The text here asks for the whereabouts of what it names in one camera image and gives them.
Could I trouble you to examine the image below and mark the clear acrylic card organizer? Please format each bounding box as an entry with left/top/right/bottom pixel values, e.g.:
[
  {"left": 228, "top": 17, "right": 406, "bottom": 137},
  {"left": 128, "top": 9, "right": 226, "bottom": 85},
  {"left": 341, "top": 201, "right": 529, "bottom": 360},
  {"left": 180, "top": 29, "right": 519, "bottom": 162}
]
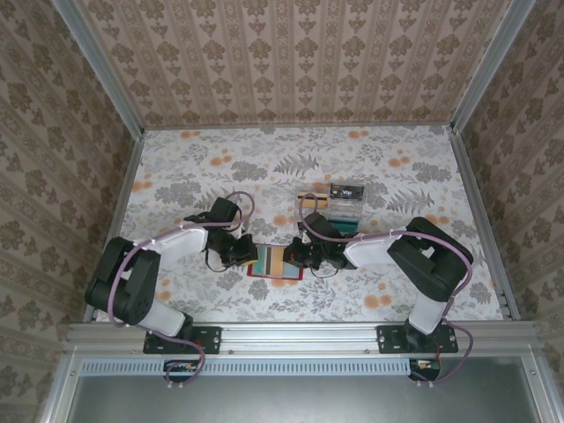
[{"left": 293, "top": 184, "right": 367, "bottom": 234}]

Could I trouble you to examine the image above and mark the red leather card holder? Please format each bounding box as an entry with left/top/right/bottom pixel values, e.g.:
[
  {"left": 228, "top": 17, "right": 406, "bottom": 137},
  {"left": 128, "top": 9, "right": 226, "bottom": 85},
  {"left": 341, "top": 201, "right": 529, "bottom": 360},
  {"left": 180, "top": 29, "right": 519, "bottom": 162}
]
[{"left": 246, "top": 244, "right": 306, "bottom": 282}]

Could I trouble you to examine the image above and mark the black VIP card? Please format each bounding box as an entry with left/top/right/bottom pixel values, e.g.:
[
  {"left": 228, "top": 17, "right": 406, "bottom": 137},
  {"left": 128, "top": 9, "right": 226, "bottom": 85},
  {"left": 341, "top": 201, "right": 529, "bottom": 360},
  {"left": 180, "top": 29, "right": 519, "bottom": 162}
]
[{"left": 330, "top": 184, "right": 366, "bottom": 199}]

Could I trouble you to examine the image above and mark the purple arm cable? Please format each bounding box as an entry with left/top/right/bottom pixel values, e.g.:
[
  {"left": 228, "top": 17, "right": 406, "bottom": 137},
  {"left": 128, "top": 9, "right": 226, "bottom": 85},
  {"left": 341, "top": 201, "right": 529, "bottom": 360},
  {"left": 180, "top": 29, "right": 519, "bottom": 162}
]
[
  {"left": 107, "top": 190, "right": 257, "bottom": 390},
  {"left": 298, "top": 192, "right": 475, "bottom": 390}
]

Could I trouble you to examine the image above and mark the aluminium side rail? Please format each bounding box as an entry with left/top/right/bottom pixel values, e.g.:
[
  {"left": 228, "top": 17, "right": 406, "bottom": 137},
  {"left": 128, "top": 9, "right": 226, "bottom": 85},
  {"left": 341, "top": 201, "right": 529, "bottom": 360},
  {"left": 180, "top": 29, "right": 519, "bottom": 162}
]
[
  {"left": 449, "top": 127, "right": 523, "bottom": 322},
  {"left": 81, "top": 130, "right": 146, "bottom": 325}
]

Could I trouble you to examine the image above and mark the aluminium corner post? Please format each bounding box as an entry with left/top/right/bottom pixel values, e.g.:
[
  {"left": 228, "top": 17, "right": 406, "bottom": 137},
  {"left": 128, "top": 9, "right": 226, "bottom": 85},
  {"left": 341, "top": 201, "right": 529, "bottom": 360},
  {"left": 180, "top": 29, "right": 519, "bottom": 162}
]
[
  {"left": 449, "top": 0, "right": 537, "bottom": 133},
  {"left": 51, "top": 0, "right": 145, "bottom": 137}
]

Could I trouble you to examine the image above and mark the black connector box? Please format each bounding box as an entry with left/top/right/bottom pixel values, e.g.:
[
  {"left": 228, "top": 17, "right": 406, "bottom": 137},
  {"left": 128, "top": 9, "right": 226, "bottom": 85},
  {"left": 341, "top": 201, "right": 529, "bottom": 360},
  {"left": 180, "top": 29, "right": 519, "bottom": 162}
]
[
  {"left": 163, "top": 359, "right": 200, "bottom": 383},
  {"left": 408, "top": 359, "right": 442, "bottom": 382}
]

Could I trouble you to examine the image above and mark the aluminium front frame rail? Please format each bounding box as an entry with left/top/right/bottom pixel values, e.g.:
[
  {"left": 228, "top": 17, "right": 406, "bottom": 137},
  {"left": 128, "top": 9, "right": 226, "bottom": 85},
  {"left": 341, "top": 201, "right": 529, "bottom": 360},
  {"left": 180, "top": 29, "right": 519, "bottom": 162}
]
[{"left": 65, "top": 321, "right": 541, "bottom": 353}]

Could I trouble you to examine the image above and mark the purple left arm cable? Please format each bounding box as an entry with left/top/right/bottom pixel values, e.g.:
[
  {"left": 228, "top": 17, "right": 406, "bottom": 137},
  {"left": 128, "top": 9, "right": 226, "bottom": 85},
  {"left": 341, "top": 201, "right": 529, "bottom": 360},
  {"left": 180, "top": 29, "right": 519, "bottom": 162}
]
[{"left": 107, "top": 190, "right": 257, "bottom": 390}]

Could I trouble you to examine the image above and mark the grey slotted cable duct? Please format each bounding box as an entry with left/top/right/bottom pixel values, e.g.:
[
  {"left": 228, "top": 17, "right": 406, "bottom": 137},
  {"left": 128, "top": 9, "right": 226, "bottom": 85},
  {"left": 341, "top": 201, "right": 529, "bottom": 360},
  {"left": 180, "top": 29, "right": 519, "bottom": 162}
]
[{"left": 82, "top": 359, "right": 413, "bottom": 376}]

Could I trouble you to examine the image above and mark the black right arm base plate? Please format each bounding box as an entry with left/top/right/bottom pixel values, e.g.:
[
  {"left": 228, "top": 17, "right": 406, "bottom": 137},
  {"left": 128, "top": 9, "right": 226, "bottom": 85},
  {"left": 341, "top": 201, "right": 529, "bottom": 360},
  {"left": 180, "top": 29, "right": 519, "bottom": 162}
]
[{"left": 376, "top": 325, "right": 459, "bottom": 354}]

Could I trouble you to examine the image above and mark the grey metal sheet panel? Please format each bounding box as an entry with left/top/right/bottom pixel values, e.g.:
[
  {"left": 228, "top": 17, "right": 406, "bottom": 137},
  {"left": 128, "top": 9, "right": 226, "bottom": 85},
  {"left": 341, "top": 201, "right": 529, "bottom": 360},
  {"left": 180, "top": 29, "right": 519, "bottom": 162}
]
[{"left": 65, "top": 357, "right": 543, "bottom": 423}]

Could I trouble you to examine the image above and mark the gold card with magnetic stripe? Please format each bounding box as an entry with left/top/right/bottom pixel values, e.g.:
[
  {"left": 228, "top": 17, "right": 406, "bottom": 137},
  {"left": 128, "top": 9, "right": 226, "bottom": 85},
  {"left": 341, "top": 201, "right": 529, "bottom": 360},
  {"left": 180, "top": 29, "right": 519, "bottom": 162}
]
[{"left": 298, "top": 192, "right": 330, "bottom": 209}]

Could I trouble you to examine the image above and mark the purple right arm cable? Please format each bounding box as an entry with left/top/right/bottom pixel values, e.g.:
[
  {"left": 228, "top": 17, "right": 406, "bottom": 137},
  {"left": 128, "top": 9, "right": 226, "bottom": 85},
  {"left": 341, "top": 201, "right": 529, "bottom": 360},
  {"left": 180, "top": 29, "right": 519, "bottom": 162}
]
[{"left": 298, "top": 192, "right": 475, "bottom": 390}]

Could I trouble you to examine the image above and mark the aluminium back edge strip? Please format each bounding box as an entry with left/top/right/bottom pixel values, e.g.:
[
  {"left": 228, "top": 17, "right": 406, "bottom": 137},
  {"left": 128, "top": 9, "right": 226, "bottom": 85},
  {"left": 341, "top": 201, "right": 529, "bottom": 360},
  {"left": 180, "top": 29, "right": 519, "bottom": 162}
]
[{"left": 140, "top": 122, "right": 455, "bottom": 132}]

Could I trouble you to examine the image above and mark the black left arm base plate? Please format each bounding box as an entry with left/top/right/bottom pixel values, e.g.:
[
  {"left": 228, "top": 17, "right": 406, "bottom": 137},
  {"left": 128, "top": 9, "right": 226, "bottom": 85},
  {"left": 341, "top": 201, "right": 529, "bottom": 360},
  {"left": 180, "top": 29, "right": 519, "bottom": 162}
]
[{"left": 143, "top": 325, "right": 221, "bottom": 354}]

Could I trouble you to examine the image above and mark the striped card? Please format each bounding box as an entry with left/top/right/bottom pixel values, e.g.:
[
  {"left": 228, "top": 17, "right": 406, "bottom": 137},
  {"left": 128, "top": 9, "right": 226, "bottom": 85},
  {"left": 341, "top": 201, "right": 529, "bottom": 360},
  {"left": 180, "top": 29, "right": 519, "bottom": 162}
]
[{"left": 255, "top": 246, "right": 274, "bottom": 275}]

